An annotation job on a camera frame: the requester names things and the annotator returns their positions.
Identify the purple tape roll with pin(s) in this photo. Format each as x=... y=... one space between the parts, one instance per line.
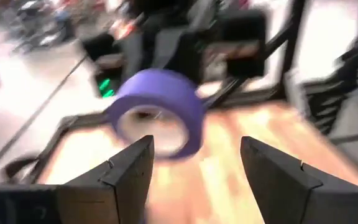
x=163 y=90

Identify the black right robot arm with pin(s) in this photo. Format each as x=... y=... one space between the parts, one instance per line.
x=244 y=28

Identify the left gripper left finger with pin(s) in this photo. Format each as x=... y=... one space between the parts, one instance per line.
x=104 y=193

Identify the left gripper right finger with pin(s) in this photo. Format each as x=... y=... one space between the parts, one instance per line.
x=291 y=193

